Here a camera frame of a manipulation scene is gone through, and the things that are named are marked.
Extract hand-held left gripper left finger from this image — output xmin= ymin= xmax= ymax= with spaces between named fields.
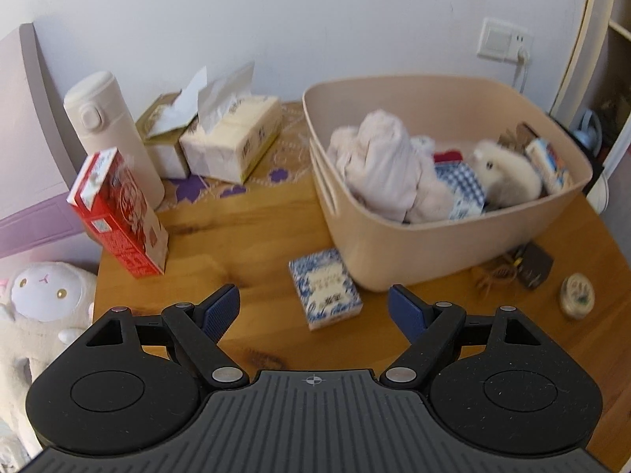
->
xmin=84 ymin=283 xmax=250 ymax=389

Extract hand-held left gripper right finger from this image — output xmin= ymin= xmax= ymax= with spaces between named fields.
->
xmin=379 ymin=283 xmax=548 ymax=389

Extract beige plastic storage basket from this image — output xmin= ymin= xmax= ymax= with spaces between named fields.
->
xmin=302 ymin=75 xmax=594 ymax=292

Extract blue and white patterned packet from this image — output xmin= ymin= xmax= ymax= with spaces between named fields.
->
xmin=288 ymin=248 xmax=363 ymax=331

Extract blue floral checked cloth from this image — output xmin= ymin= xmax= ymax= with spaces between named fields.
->
xmin=434 ymin=162 xmax=489 ymax=220

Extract light pink cloth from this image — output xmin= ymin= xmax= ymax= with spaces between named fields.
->
xmin=328 ymin=110 xmax=454 ymax=225

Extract white plush toy red legs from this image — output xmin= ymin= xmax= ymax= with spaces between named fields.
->
xmin=411 ymin=135 xmax=464 ymax=164

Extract small white plush hamster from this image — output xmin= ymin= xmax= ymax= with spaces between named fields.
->
xmin=468 ymin=140 xmax=543 ymax=210

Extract small colourful printed box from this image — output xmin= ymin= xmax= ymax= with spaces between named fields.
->
xmin=525 ymin=138 xmax=573 ymax=195

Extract wooden desktop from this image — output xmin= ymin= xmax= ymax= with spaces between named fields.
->
xmin=93 ymin=101 xmax=631 ymax=429

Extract red and white carton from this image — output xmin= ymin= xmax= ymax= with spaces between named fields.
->
xmin=66 ymin=147 xmax=169 ymax=279

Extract small round tin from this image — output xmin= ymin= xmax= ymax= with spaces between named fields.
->
xmin=559 ymin=274 xmax=596 ymax=318

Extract green and white tissue box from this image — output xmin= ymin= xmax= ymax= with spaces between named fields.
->
xmin=135 ymin=66 xmax=208 ymax=179

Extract soft tissue pack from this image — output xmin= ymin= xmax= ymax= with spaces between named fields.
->
xmin=179 ymin=61 xmax=284 ymax=184

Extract cream sheep plush cushion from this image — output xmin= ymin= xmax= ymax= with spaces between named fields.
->
xmin=0 ymin=262 xmax=99 ymax=434

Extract white thermos bottle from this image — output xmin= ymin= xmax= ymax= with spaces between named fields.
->
xmin=64 ymin=71 xmax=165 ymax=210

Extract white plastic bin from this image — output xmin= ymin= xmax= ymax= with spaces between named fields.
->
xmin=589 ymin=172 xmax=609 ymax=212

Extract purple headboard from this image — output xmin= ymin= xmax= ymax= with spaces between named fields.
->
xmin=0 ymin=24 xmax=102 ymax=259

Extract small blue fan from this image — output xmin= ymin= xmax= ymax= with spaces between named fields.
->
xmin=574 ymin=108 xmax=605 ymax=158

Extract cream wardrobe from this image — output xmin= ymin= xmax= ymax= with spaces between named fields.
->
xmin=547 ymin=0 xmax=631 ymax=183

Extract white plug and cable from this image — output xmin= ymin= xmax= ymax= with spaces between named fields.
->
xmin=510 ymin=47 xmax=532 ymax=94

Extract white wall socket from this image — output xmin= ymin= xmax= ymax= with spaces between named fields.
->
xmin=476 ymin=17 xmax=534 ymax=64

